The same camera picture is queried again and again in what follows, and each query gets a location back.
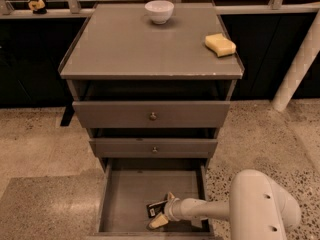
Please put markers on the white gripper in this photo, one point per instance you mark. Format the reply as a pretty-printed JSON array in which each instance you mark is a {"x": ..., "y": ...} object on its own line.
[{"x": 172, "y": 209}]

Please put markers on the black rxbar chocolate wrapper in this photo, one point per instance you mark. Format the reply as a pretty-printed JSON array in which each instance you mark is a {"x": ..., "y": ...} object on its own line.
[{"x": 154, "y": 209}]

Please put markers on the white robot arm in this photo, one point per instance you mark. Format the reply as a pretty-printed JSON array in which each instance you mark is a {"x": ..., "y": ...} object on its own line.
[{"x": 258, "y": 208}]

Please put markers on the bottom grey open drawer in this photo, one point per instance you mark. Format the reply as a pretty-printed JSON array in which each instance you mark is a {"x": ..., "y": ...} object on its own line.
[{"x": 132, "y": 184}]

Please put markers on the middle grey drawer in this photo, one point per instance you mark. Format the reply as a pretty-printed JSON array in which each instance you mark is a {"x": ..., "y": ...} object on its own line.
[{"x": 142, "y": 147}]

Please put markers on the brass top drawer knob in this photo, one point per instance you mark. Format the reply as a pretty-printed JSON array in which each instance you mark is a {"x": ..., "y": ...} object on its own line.
[{"x": 153, "y": 116}]

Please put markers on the grey drawer cabinet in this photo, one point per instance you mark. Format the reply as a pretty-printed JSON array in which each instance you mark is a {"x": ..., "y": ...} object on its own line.
[{"x": 122, "y": 56}]

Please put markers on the top grey drawer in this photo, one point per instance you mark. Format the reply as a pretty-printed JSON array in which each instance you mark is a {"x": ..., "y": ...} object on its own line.
[{"x": 135, "y": 114}]

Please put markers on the yellow sponge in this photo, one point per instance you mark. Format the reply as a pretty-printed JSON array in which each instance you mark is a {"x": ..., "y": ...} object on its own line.
[{"x": 220, "y": 45}]

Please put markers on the white ceramic bowl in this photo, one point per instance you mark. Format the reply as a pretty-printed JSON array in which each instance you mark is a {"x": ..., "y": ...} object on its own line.
[{"x": 159, "y": 11}]

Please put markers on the small yellow black object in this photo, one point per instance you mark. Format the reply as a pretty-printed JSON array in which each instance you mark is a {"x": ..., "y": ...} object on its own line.
[{"x": 37, "y": 6}]

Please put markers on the white slanted post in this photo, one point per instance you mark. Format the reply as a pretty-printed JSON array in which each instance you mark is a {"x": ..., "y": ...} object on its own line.
[{"x": 300, "y": 65}]

